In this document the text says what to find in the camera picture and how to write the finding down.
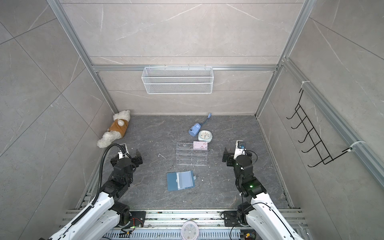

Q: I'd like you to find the white clock at front edge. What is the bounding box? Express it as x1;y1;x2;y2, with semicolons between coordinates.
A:
181;221;199;240

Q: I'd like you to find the small white round clock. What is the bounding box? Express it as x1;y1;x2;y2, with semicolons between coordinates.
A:
198;130;213;143

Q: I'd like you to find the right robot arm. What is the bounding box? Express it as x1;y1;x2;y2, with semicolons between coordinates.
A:
223;148;302;240

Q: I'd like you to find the clear acrylic organizer tray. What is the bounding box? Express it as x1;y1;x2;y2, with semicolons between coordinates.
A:
176;143;209;166

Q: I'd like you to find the pink white credit card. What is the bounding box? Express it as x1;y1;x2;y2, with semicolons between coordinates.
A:
193;141;208;151

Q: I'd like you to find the white wire mesh basket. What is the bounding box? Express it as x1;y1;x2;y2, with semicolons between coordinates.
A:
142;67;214;95

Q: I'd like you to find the blue leather card holder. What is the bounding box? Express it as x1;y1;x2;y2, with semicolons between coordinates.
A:
167;171;197;192

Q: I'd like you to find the white teddy bear brown vest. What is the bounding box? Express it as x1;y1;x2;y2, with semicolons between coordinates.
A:
97;110;131;149

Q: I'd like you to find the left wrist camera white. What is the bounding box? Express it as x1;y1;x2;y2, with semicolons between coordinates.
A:
118;144;131;159

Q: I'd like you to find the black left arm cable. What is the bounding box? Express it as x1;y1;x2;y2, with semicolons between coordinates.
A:
91;143;125;206

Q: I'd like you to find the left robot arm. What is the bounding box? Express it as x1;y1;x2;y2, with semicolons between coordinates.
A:
49;151;143;240

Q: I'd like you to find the black wire hook rack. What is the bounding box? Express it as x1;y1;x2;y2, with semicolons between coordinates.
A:
286;89;353;168

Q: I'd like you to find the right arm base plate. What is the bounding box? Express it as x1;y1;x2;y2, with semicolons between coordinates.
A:
221;211;240;227

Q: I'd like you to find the aluminium front rail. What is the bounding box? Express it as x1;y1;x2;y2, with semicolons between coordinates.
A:
51;202;301;240

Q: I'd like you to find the blue brush tool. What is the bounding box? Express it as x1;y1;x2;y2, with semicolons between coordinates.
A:
188;113;212;137

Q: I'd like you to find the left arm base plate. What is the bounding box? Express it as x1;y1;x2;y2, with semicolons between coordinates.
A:
119;211;147;228

